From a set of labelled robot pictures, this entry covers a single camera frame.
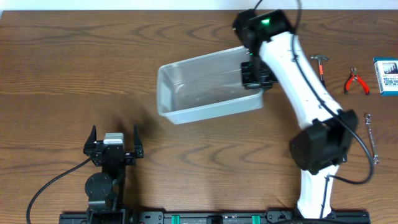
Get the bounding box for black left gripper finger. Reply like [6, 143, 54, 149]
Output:
[134, 125, 142, 149]
[84, 125, 97, 148]

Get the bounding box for clear plastic storage container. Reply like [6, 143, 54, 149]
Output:
[157, 46, 263, 124]

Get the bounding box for small steel claw hammer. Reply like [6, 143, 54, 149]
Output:
[310, 54, 329, 87]

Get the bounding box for red handled pliers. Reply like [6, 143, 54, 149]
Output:
[343, 67, 371, 96]

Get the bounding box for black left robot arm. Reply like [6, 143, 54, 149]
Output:
[83, 126, 144, 224]

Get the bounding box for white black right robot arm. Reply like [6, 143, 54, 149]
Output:
[233, 9, 358, 219]

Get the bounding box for silver combination wrench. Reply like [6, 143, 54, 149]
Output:
[364, 114, 379, 165]

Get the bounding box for blue white cardboard box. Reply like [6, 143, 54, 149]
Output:
[373, 57, 398, 96]

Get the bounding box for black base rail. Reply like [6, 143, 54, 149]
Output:
[58, 209, 371, 224]

